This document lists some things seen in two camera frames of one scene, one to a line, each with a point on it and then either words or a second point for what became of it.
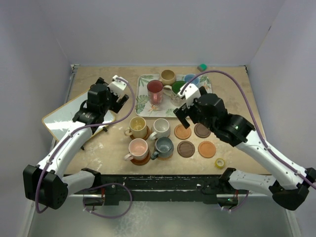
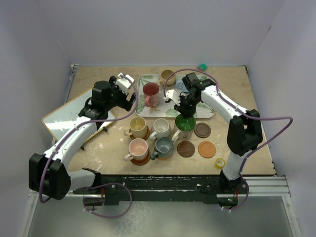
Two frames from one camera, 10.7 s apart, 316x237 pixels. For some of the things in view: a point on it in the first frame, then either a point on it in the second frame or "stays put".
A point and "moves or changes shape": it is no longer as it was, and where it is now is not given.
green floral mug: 176,99 moves or changes shape
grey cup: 164,148 stays put
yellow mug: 138,127 stays put
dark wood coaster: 201,131 stays put
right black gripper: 181,116 to 181,109
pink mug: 138,149 stays put
